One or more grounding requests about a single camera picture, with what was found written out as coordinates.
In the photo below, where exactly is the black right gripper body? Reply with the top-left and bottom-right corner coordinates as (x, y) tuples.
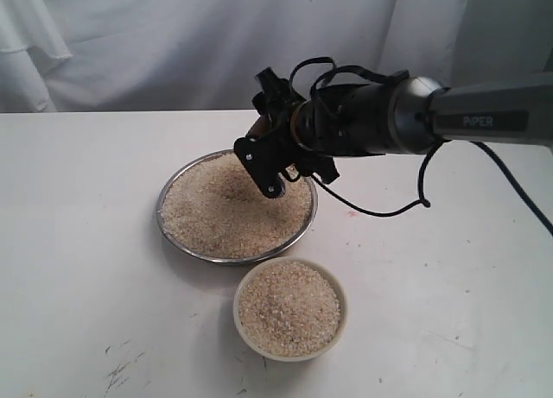
(252, 67), (338, 184)

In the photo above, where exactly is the brown wooden cup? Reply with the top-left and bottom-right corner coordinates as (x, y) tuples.
(246, 116), (271, 140)

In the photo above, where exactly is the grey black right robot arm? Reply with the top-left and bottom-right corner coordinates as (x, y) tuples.
(234, 66), (552, 197)

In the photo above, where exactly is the round steel rice plate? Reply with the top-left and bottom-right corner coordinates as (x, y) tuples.
(156, 149), (318, 264)

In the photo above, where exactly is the white bowl of rice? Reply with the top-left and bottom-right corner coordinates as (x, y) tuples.
(232, 256), (348, 363)

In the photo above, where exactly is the white fabric backdrop curtain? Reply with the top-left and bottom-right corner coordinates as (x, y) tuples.
(1, 0), (552, 112)

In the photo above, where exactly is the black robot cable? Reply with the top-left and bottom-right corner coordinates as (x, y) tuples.
(288, 57), (553, 239)

